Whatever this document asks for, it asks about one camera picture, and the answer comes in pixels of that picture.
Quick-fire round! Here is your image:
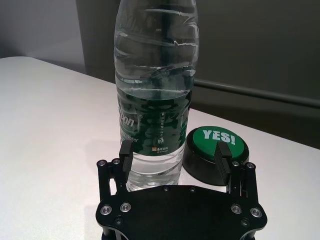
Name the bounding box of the green YES push button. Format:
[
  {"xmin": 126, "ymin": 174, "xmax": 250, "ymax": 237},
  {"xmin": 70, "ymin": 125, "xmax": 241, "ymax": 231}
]
[{"xmin": 181, "ymin": 126, "xmax": 250, "ymax": 187}]

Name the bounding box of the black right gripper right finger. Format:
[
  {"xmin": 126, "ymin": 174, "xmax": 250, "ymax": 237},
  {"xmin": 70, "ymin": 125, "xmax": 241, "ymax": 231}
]
[{"xmin": 213, "ymin": 141, "xmax": 257, "ymax": 200}]

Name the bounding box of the clear green-label water bottle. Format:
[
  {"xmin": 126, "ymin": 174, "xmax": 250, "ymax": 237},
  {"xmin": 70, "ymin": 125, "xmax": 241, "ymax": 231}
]
[{"xmin": 113, "ymin": 0, "xmax": 200, "ymax": 193}]

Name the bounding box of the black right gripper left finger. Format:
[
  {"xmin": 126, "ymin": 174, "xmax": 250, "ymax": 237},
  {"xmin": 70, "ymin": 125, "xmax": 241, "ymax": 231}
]
[{"xmin": 96, "ymin": 140, "xmax": 135, "ymax": 200}]

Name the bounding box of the dark grey wall rail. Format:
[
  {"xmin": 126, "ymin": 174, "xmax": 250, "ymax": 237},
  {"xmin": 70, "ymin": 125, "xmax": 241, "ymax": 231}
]
[{"xmin": 193, "ymin": 78, "xmax": 320, "ymax": 109}]

